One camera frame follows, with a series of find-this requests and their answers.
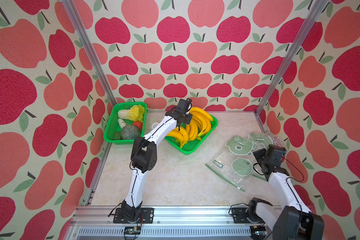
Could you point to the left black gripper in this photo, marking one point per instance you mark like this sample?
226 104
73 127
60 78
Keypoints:
188 121

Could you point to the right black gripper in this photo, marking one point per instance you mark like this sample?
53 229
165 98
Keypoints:
257 154

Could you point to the yellow banana bunch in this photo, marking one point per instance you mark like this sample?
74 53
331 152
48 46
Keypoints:
180 134
201 123

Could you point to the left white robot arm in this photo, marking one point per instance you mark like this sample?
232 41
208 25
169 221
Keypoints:
144 157

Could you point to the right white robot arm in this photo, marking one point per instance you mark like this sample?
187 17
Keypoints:
295 221

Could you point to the empty green plastic basket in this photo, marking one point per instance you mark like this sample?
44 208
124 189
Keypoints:
192 146

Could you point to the red tomato toy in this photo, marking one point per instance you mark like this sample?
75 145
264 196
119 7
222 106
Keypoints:
139 125

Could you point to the napa cabbage toy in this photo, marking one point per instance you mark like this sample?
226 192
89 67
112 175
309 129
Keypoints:
135 113

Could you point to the green netted melon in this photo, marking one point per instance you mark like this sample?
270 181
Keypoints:
130 132

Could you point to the white mushroom toy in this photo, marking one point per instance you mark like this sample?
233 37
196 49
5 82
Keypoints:
121 123

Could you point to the green pepper toy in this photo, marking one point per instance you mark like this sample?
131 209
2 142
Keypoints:
117 135

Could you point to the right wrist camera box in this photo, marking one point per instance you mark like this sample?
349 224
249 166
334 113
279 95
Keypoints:
274 155

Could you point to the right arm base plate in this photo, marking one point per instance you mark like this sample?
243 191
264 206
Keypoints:
241 215

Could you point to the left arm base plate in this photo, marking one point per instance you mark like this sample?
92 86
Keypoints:
141 216

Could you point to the right aluminium frame post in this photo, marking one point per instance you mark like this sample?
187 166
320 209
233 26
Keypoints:
308 23

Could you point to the aluminium frame post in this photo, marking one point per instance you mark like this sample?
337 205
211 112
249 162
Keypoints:
88 46
308 23

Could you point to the front aluminium rail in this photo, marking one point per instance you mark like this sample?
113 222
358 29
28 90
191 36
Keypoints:
170 223

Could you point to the left aluminium frame post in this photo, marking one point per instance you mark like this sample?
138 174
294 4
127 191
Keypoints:
88 46

